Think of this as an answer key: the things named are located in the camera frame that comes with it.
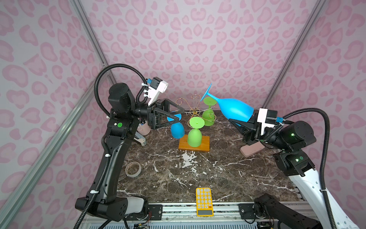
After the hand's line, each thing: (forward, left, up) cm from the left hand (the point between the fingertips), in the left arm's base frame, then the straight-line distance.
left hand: (179, 116), depth 47 cm
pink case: (+13, -41, -50) cm, 66 cm away
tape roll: (+3, +32, -52) cm, 61 cm away
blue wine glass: (+16, +3, -29) cm, 33 cm away
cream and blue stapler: (+24, +31, -49) cm, 63 cm away
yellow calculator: (-16, -10, -50) cm, 53 cm away
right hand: (-1, -17, -2) cm, 18 cm away
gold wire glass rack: (+22, -6, -20) cm, 30 cm away
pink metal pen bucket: (+31, +29, -48) cm, 64 cm away
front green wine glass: (+10, -6, -29) cm, 31 cm away
